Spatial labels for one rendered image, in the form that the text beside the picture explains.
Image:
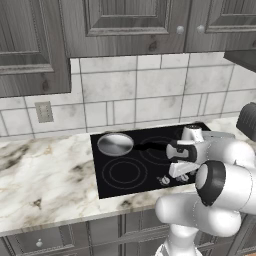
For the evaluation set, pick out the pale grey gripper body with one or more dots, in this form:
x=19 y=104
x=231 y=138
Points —
x=181 y=167

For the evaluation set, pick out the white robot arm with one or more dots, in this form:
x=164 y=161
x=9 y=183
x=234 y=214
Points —
x=213 y=203

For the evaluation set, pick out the grey wood base cabinet door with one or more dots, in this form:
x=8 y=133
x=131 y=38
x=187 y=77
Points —
x=143 y=238
x=233 y=241
x=105 y=236

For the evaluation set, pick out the round grey cabinet knob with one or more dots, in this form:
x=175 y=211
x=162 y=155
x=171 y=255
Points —
x=200 y=28
x=180 y=29

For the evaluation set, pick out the wide grey wood cabinet door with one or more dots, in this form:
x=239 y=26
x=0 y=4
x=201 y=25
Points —
x=123 y=26

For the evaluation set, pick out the tall grey wood cabinet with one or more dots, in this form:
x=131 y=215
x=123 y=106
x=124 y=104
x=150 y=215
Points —
x=30 y=46

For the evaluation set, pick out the white hob knob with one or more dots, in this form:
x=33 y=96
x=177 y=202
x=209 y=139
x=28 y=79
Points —
x=182 y=178
x=164 y=180

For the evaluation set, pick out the black glass hob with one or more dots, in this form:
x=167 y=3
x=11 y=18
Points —
x=123 y=181

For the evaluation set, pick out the black ribbed appliance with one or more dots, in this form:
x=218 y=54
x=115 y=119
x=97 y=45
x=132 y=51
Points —
x=248 y=120

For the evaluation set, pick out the dark grey range hood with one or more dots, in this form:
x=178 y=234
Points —
x=243 y=60

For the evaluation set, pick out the small round drawer knob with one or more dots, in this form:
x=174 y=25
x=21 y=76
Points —
x=39 y=243

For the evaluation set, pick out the grey wood drawer front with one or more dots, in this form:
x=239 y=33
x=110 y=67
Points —
x=36 y=241

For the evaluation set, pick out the grey wall socket plate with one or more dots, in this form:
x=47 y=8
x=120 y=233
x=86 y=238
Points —
x=44 y=111

